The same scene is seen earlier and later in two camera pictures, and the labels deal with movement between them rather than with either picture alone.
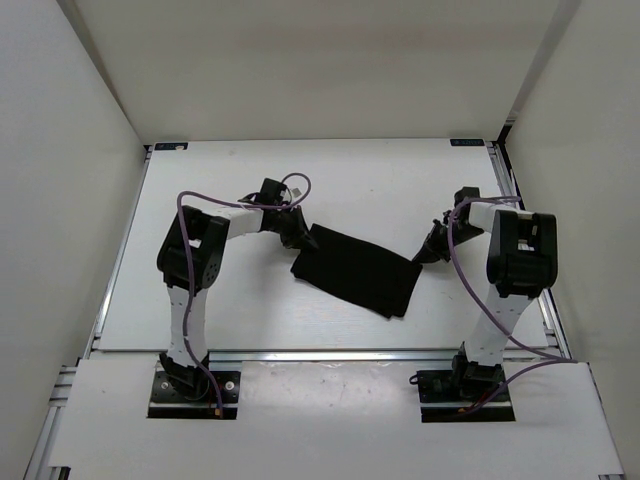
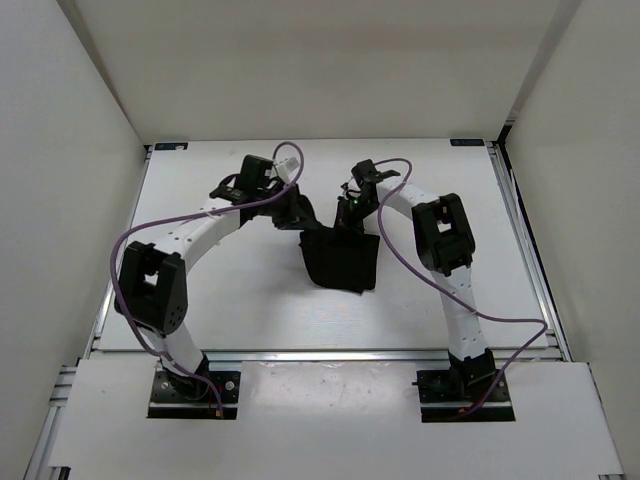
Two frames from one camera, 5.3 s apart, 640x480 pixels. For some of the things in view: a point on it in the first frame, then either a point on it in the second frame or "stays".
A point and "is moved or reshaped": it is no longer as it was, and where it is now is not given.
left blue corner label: x=182 y=146 stays
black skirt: x=371 y=277 is moved or reshaped
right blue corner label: x=467 y=142 stays
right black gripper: x=431 y=250 -> x=343 y=221
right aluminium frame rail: x=546 y=300 stays
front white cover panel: x=332 y=417 stays
